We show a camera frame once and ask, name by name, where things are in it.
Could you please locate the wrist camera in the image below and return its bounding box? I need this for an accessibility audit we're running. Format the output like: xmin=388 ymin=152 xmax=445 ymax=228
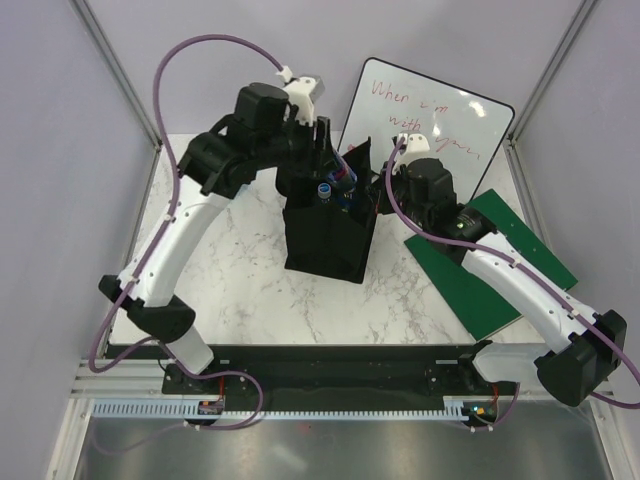
xmin=276 ymin=66 xmax=325 ymax=126
xmin=392 ymin=131 xmax=431 ymax=173

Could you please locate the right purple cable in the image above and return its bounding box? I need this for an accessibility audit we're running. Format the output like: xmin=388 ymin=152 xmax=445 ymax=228
xmin=383 ymin=137 xmax=640 ymax=434

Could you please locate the water bottle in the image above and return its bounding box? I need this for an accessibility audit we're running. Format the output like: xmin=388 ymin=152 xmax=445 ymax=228
xmin=316 ymin=182 xmax=332 ymax=204
xmin=337 ymin=190 xmax=356 ymax=212

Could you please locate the black canvas bag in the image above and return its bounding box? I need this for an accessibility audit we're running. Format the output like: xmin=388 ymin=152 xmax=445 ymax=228
xmin=276 ymin=140 xmax=376 ymax=284

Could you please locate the white cable duct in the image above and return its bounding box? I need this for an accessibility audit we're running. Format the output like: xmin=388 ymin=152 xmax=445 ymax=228
xmin=91 ymin=398 xmax=469 ymax=421

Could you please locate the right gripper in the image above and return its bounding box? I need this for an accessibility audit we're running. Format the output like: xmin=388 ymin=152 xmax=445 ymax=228
xmin=365 ymin=160 xmax=431 ymax=229

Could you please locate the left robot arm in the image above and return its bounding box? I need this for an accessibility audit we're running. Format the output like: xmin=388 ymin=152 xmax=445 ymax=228
xmin=99 ymin=76 xmax=334 ymax=393

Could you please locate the green board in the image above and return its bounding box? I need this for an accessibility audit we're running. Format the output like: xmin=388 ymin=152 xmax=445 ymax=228
xmin=405 ymin=189 xmax=578 ymax=340

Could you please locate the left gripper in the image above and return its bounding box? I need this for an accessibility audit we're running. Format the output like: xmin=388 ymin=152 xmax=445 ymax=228
xmin=256 ymin=110 xmax=341 ymax=181

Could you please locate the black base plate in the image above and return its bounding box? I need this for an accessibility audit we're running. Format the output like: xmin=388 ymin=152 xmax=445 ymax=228
xmin=162 ymin=345 xmax=515 ymax=410

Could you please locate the whiteboard with red writing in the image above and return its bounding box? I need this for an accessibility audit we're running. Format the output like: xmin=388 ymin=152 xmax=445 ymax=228
xmin=338 ymin=58 xmax=515 ymax=203

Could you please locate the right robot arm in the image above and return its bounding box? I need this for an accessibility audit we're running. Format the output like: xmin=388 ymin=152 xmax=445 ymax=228
xmin=369 ymin=158 xmax=633 ymax=407

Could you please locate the silver can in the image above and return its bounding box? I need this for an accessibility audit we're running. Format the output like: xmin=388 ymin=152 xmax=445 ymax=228
xmin=328 ymin=150 xmax=358 ymax=193

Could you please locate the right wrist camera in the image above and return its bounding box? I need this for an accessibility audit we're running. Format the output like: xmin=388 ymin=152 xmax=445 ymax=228
xmin=392 ymin=131 xmax=431 ymax=173

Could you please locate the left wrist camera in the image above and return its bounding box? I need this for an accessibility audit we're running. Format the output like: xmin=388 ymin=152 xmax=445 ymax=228
xmin=276 ymin=66 xmax=325 ymax=126

